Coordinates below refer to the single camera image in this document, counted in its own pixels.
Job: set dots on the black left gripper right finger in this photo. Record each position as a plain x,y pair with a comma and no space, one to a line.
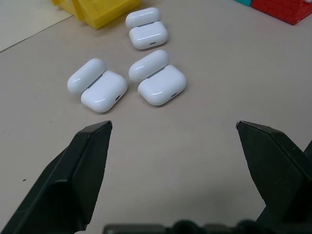
275,170

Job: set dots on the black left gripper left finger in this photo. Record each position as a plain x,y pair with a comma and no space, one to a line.
61,180

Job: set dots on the white earbud case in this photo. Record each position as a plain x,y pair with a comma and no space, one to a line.
97,85
147,28
157,78

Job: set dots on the red plastic bin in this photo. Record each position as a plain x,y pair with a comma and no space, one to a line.
282,9

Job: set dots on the white earbud case top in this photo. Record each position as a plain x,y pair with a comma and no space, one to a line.
147,28

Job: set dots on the teal plastic bin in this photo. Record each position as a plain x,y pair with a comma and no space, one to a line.
243,2

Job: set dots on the yellow plastic bin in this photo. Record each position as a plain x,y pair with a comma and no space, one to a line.
97,11

